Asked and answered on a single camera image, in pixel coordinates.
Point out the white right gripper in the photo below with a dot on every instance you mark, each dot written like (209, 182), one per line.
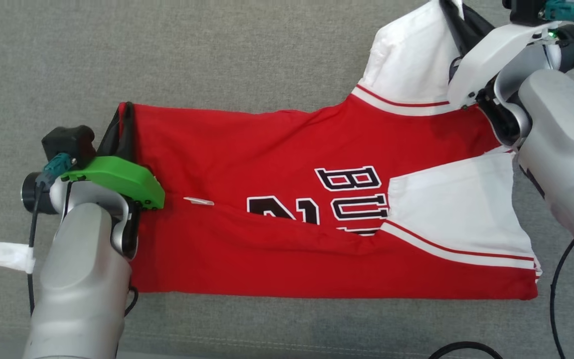
(491, 55)

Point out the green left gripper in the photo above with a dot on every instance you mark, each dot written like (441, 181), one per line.
(117, 174)

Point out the red white basketball jersey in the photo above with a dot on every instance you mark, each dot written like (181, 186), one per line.
(267, 164)

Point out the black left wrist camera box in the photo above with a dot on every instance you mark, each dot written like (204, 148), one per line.
(68, 142)

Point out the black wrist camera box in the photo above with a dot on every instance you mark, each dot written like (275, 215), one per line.
(68, 142)
(523, 10)

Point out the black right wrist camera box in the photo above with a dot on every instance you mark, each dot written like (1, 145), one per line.
(523, 10)

